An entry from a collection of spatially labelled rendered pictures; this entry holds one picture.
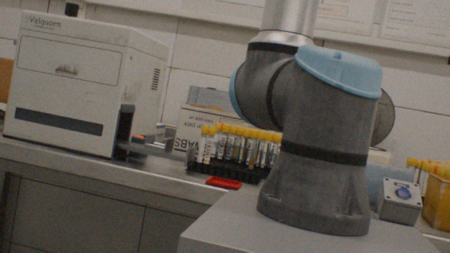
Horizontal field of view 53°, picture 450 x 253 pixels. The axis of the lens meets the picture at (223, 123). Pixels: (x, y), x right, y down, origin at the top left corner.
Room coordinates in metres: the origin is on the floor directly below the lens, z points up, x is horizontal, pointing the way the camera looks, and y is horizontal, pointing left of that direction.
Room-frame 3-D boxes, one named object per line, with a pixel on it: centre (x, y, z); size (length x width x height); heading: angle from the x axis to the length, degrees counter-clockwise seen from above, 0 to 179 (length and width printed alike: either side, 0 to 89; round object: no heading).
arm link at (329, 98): (0.62, -0.14, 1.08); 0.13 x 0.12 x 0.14; 28
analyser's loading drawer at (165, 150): (1.02, 0.16, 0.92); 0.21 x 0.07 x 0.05; 80
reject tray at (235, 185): (0.95, -0.02, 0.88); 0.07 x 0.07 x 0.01; 80
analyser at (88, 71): (1.15, 0.33, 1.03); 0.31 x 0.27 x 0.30; 80
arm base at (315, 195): (0.61, -0.14, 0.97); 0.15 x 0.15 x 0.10
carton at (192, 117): (1.39, -0.01, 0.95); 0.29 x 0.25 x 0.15; 170
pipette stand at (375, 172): (1.01, -0.38, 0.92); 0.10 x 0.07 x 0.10; 82
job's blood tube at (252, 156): (1.06, -0.08, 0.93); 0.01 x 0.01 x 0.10; 80
